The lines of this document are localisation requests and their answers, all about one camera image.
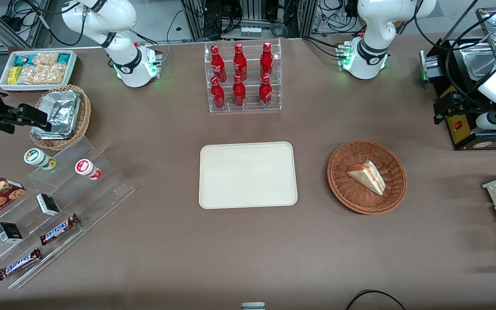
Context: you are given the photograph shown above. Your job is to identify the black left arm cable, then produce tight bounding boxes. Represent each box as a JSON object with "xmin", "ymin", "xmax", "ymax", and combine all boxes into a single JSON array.
[{"xmin": 414, "ymin": 0, "xmax": 496, "ymax": 108}]

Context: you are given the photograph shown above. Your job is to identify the brown wicker basket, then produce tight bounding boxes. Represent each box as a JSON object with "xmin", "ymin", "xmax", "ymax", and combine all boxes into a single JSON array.
[{"xmin": 327, "ymin": 140, "xmax": 407, "ymax": 215}]

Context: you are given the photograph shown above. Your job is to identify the red lid strawberry cup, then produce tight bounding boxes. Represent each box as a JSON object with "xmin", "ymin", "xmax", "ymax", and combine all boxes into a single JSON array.
[{"xmin": 75, "ymin": 159, "xmax": 102, "ymax": 180}]

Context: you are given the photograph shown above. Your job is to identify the small black carton box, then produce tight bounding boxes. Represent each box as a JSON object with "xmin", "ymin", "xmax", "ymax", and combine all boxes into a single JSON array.
[
  {"xmin": 0, "ymin": 222, "xmax": 23, "ymax": 244},
  {"xmin": 36, "ymin": 194, "xmax": 60, "ymax": 217}
]

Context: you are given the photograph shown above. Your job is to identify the triangular white sandwich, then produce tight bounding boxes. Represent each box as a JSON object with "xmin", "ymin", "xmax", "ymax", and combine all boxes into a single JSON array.
[{"xmin": 346, "ymin": 161, "xmax": 386, "ymax": 196}]

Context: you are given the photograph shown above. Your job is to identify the clear acrylic step display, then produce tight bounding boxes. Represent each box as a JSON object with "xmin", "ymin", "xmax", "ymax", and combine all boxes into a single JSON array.
[{"xmin": 0, "ymin": 137, "xmax": 136, "ymax": 290}]

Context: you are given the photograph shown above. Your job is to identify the aluminium foil container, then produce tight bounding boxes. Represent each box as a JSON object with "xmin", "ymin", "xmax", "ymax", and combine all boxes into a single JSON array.
[{"xmin": 31, "ymin": 90, "xmax": 81, "ymax": 139}]

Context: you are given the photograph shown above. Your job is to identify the clear acrylic bottle rack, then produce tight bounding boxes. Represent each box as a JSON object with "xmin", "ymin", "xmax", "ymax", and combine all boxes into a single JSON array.
[{"xmin": 204, "ymin": 38, "xmax": 282, "ymax": 113}]

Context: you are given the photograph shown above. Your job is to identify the light wicker basket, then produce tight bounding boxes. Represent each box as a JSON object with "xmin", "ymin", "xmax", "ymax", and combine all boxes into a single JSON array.
[{"xmin": 30, "ymin": 85, "xmax": 91, "ymax": 150}]

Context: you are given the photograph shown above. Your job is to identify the white snack tray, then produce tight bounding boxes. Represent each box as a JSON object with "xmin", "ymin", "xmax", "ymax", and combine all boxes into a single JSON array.
[{"xmin": 0, "ymin": 50, "xmax": 78, "ymax": 92}]

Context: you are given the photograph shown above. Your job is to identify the green lid sunflower cup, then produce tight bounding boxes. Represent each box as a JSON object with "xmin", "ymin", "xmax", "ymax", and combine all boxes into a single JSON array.
[{"xmin": 24, "ymin": 148, "xmax": 57, "ymax": 171}]

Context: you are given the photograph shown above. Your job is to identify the shiny metal machine tray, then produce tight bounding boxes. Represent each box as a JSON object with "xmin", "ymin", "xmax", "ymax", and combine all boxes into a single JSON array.
[{"xmin": 459, "ymin": 43, "xmax": 496, "ymax": 80}]

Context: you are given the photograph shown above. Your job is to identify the red cola bottle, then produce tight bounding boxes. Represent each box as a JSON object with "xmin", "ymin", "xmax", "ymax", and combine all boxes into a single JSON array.
[
  {"xmin": 211, "ymin": 77, "xmax": 226, "ymax": 109},
  {"xmin": 211, "ymin": 45, "xmax": 227, "ymax": 82},
  {"xmin": 259, "ymin": 75, "xmax": 273, "ymax": 108},
  {"xmin": 260, "ymin": 42, "xmax": 273, "ymax": 80},
  {"xmin": 232, "ymin": 75, "xmax": 246, "ymax": 107},
  {"xmin": 233, "ymin": 43, "xmax": 248, "ymax": 81}
]

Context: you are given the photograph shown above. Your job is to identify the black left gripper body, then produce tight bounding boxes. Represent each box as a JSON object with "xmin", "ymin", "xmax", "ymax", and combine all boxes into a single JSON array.
[{"xmin": 461, "ymin": 93, "xmax": 496, "ymax": 117}]

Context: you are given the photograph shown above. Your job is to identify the large clear cracker bag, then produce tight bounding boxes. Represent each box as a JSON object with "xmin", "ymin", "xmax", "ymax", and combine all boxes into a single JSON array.
[{"xmin": 18, "ymin": 65, "xmax": 66, "ymax": 85}]

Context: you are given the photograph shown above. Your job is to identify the black looped cable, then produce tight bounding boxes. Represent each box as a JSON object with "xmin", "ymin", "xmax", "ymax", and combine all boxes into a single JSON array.
[{"xmin": 345, "ymin": 290, "xmax": 408, "ymax": 310}]

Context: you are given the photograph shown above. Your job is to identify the cream plastic tray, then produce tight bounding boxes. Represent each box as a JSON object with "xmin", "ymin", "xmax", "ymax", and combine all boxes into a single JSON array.
[{"xmin": 199, "ymin": 142, "xmax": 298, "ymax": 210}]

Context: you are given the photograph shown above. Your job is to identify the small clear cracker bag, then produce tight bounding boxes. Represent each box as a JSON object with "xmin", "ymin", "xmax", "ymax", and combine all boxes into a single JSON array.
[{"xmin": 33, "ymin": 53, "xmax": 59, "ymax": 67}]

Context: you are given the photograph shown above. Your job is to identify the black toaster oven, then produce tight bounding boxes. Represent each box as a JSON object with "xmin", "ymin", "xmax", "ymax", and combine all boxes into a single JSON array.
[{"xmin": 420, "ymin": 37, "xmax": 496, "ymax": 151}]

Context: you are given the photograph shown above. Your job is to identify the Snickers chocolate bar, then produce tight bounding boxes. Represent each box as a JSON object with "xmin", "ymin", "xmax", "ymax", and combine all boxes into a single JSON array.
[
  {"xmin": 39, "ymin": 214, "xmax": 81, "ymax": 246},
  {"xmin": 0, "ymin": 248, "xmax": 42, "ymax": 281}
]

